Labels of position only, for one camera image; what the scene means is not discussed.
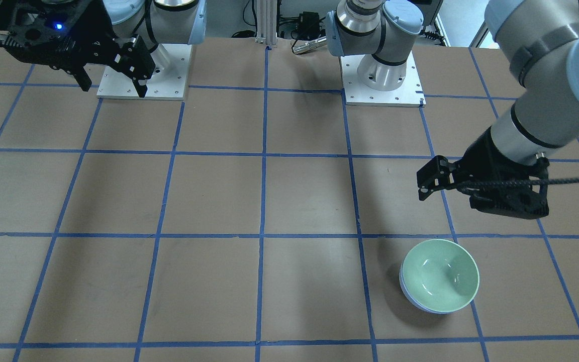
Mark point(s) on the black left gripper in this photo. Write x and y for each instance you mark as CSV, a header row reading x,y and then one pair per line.
x,y
485,156

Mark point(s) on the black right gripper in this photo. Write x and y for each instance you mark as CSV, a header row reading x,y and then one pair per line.
x,y
91,41

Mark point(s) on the green bowl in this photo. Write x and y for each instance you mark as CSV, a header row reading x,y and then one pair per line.
x,y
441,275

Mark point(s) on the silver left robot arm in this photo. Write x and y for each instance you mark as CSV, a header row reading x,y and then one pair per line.
x,y
540,39

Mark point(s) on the blue bowl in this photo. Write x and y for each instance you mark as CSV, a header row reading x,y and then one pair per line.
x,y
415,302

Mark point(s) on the silver metal cylinder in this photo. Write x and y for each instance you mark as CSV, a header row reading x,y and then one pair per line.
x,y
309,46

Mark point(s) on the aluminium frame post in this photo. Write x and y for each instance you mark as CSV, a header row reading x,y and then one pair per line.
x,y
266,19

